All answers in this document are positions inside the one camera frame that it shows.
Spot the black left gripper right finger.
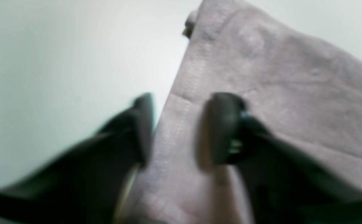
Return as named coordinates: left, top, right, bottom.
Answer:
left=211, top=92, right=362, bottom=224

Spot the mauve grey t-shirt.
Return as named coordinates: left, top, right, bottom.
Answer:
left=122, top=0, right=362, bottom=224

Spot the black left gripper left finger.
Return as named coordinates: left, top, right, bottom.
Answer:
left=0, top=93, right=154, bottom=224

